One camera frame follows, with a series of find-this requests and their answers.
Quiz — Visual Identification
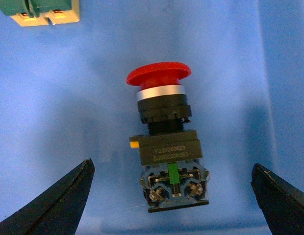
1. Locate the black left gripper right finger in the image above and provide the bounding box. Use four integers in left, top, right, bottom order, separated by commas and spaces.
251, 164, 304, 235

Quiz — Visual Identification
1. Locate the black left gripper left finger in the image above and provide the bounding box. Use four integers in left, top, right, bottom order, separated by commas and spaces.
0, 159, 95, 235

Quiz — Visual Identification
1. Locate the red emergency stop button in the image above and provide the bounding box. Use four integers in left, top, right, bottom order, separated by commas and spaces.
127, 62, 209, 213

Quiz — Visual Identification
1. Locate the blue plastic tray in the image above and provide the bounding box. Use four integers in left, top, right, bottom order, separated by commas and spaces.
0, 0, 304, 235

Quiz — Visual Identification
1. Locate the green beige terminal block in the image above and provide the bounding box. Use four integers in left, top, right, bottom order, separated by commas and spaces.
0, 0, 80, 27

